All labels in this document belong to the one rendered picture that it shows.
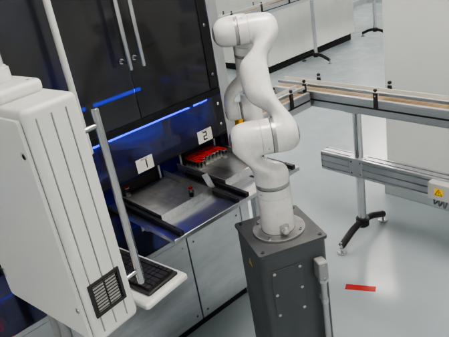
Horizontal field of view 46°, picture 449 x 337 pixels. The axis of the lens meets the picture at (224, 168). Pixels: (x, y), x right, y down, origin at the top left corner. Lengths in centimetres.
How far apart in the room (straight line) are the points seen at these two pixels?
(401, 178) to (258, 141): 143
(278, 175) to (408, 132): 194
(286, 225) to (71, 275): 75
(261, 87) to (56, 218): 77
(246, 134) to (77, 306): 74
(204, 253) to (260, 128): 107
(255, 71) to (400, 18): 176
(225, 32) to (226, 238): 121
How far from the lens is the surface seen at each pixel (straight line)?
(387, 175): 305
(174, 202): 220
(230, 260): 278
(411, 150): 365
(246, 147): 171
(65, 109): 145
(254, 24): 185
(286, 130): 172
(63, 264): 156
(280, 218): 184
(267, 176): 176
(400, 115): 283
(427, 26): 334
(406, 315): 286
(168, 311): 262
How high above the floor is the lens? 188
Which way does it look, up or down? 25 degrees down
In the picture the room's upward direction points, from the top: 10 degrees counter-clockwise
